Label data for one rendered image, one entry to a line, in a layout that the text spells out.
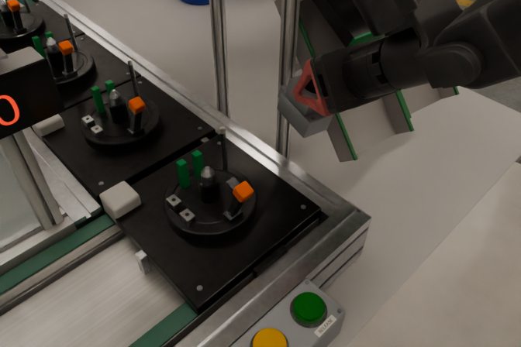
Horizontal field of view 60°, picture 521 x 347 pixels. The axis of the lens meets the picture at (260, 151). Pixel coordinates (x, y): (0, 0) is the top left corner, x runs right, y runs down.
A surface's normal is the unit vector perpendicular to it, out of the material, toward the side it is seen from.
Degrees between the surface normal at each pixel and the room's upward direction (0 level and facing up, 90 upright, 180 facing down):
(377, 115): 45
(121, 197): 0
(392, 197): 0
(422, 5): 51
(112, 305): 0
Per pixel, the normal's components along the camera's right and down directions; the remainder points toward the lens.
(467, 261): 0.00, -0.73
